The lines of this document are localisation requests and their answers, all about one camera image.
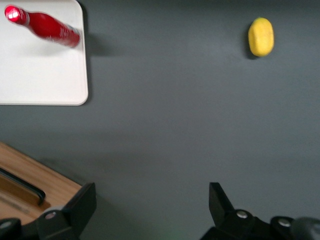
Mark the white rectangular tray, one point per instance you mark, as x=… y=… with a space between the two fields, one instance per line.
x=42 y=75

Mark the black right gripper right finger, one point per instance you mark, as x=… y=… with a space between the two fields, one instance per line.
x=230 y=222

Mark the yellow lemon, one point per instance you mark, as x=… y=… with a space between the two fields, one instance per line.
x=261 y=37

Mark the red coke bottle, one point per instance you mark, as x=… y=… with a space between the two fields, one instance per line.
x=50 y=28

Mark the wooden drawer cabinet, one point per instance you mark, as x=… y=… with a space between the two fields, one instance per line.
x=37 y=175

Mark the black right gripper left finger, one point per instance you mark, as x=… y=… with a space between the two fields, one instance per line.
x=75 y=215

